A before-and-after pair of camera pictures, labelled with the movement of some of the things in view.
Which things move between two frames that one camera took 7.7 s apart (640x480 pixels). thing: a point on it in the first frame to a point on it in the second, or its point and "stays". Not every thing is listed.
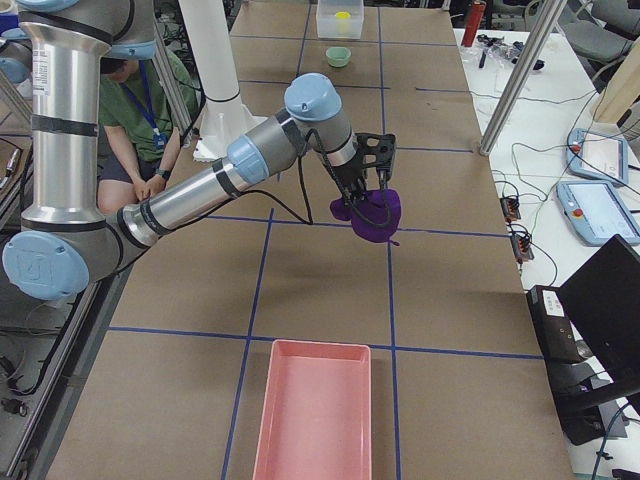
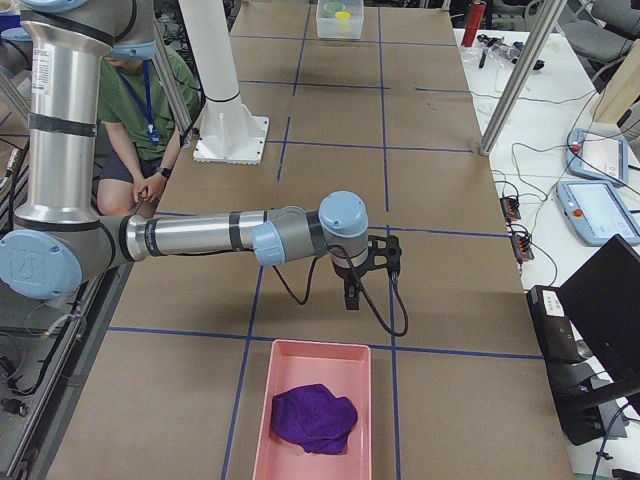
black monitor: x=602 y=300 stays
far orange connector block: x=510 y=207 stays
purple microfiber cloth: x=375 y=217 to x=314 y=418
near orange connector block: x=521 y=249 stays
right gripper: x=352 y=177 to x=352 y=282
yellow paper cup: x=343 y=21 stays
